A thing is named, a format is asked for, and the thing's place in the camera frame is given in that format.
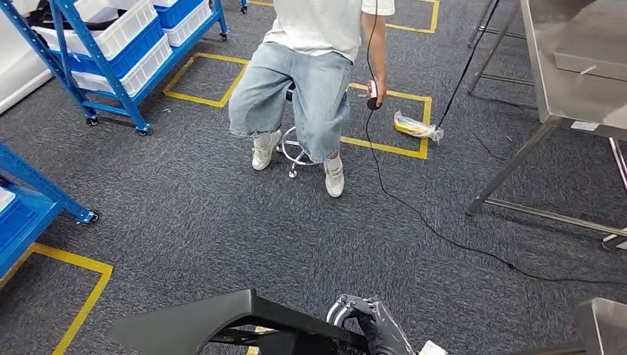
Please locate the steel table with drawer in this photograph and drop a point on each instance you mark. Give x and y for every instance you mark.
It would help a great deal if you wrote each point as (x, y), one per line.
(578, 73)

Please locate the blue plastic bin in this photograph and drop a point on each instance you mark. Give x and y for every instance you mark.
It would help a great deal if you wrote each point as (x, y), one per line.
(179, 12)
(17, 225)
(132, 54)

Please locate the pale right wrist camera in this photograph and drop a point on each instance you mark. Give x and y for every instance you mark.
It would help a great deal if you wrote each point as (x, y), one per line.
(431, 349)

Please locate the blue metal shelf rack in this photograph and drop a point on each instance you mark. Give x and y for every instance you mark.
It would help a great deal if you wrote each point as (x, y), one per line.
(96, 63)
(49, 191)

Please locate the clear bag with yellow contents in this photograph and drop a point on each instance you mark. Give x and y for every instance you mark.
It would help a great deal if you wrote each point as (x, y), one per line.
(411, 128)

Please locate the black plastic car part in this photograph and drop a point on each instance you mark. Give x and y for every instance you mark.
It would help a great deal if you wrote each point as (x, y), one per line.
(196, 323)

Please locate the large white plastic bin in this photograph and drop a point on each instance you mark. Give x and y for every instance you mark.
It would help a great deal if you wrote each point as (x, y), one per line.
(122, 34)

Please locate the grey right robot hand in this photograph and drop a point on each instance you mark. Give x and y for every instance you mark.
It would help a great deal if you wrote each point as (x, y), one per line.
(382, 333)

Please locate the black parts in bin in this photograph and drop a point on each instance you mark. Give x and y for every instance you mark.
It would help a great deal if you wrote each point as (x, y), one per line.
(44, 14)

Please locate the person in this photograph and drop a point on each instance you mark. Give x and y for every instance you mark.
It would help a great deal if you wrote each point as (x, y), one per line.
(303, 88)

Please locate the steel workbench table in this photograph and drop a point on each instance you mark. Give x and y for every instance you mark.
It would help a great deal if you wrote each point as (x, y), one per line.
(607, 328)

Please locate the black and white handheld controller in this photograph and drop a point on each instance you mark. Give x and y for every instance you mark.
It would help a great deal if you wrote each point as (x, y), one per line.
(373, 104)

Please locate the person's left forearm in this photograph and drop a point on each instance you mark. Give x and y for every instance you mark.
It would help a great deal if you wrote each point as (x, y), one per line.
(377, 59)

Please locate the chrome swivel stool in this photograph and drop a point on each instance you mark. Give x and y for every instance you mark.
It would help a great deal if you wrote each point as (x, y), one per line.
(292, 172)

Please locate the person's left hand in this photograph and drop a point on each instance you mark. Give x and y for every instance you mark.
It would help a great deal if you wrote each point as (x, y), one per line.
(381, 90)

